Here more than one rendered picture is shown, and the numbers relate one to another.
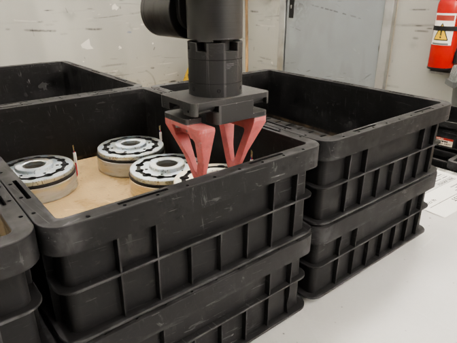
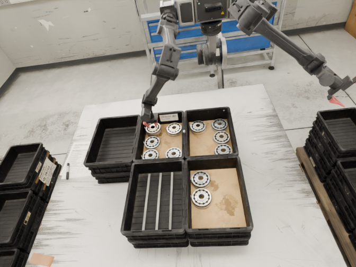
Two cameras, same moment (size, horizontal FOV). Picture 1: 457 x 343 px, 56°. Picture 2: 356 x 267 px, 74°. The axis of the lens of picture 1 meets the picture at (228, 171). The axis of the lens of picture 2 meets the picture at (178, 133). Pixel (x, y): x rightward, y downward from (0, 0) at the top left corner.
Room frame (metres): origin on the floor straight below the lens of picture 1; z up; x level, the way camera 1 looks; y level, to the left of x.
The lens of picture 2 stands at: (1.09, 0.95, 1.98)
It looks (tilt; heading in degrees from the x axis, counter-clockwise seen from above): 47 degrees down; 228
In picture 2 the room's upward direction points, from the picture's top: 11 degrees counter-clockwise
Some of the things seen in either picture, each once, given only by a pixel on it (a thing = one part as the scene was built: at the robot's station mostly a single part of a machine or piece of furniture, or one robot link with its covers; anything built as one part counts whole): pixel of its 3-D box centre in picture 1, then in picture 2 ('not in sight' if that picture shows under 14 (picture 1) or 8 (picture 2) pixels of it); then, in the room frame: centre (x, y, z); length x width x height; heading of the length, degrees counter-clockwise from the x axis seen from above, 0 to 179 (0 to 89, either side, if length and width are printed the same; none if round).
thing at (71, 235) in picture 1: (118, 136); (160, 135); (0.50, 0.14, 0.92); 0.40 x 0.30 x 0.02; 39
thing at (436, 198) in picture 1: (400, 176); (80, 158); (0.88, -0.38, 0.70); 0.33 x 0.23 x 0.01; 41
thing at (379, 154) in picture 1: (287, 131); (116, 143); (0.69, -0.10, 0.87); 0.40 x 0.30 x 0.11; 39
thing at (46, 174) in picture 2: not in sight; (47, 171); (1.09, -0.83, 0.41); 0.31 x 0.02 x 0.16; 41
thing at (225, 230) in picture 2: not in sight; (214, 190); (0.62, 0.62, 0.92); 0.40 x 0.30 x 0.02; 39
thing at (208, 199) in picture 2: not in sight; (201, 197); (0.67, 0.57, 0.86); 0.10 x 0.10 x 0.01
